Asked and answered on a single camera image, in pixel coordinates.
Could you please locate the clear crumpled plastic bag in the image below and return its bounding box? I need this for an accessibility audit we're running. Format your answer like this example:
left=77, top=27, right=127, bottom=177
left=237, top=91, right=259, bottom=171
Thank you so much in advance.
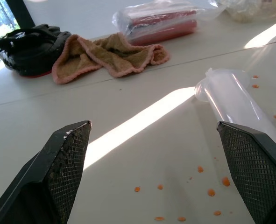
left=207, top=0, right=276, bottom=23

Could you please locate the clear bag with red items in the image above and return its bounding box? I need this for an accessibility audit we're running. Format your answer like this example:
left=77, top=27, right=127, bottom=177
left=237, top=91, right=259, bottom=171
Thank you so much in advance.
left=112, top=0, right=206, bottom=47

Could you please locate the pink-edged tan towel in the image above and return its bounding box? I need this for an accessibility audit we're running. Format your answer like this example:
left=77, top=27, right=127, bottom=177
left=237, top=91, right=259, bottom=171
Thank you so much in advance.
left=51, top=32, right=170, bottom=84

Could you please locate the black bag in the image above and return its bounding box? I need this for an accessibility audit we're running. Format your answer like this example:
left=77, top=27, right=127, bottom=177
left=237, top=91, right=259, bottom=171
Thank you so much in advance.
left=0, top=24, right=72, bottom=78

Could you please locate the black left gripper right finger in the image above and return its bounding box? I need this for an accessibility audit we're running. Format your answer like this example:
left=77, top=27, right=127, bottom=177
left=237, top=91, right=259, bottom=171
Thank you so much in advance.
left=216, top=121, right=276, bottom=224

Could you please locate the clear plastic tube container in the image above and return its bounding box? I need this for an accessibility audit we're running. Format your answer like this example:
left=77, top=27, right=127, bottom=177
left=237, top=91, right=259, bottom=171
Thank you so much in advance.
left=194, top=68, right=276, bottom=150

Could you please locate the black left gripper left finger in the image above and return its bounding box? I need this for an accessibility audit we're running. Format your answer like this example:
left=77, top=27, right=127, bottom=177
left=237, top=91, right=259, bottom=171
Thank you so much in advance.
left=0, top=120, right=92, bottom=224

